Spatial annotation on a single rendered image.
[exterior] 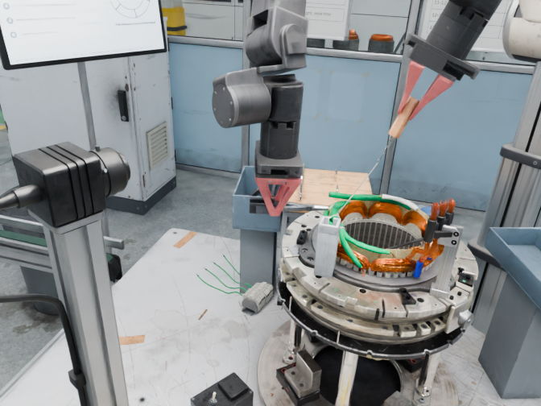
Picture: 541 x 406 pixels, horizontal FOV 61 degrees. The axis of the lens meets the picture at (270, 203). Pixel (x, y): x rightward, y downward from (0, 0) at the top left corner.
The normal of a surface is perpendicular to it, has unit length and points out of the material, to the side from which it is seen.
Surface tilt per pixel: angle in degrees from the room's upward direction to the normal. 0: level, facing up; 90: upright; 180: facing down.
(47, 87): 90
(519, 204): 90
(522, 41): 115
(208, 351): 0
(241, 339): 0
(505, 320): 90
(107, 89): 90
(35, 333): 0
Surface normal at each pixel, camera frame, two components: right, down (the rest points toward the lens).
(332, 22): -0.28, 0.43
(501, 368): -1.00, -0.01
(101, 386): 0.75, 0.33
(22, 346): 0.04, -0.89
